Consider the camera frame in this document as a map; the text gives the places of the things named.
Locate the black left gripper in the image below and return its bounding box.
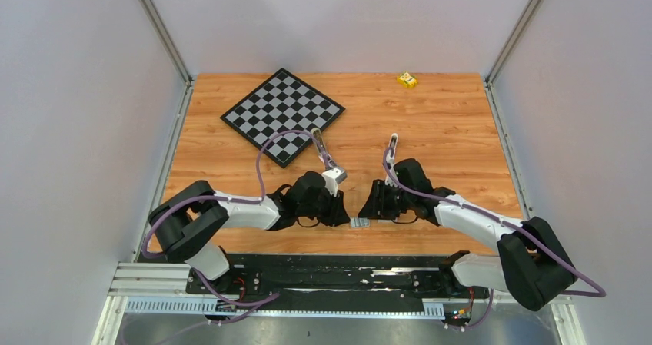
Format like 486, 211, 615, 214
298, 185, 351, 227

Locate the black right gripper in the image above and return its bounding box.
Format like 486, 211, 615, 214
358, 180, 415, 221

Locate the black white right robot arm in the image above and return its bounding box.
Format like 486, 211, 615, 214
358, 158, 577, 311

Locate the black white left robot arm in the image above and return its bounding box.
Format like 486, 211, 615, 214
148, 168, 350, 294

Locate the black white chessboard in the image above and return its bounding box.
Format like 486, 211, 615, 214
221, 68, 345, 149

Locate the yellow printed small box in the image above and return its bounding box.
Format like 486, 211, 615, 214
397, 72, 418, 88

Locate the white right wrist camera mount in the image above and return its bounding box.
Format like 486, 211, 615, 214
384, 169, 398, 187

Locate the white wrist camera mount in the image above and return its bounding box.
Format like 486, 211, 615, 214
321, 167, 348, 197
384, 169, 398, 187

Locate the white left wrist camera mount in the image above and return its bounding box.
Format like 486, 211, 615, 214
321, 167, 348, 197

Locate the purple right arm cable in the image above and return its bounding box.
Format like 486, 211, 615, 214
381, 147, 607, 330

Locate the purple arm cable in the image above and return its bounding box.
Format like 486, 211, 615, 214
381, 147, 607, 330
140, 129, 339, 325

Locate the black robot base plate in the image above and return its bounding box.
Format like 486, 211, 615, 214
211, 254, 489, 314

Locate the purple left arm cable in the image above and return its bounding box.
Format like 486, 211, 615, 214
140, 129, 339, 325

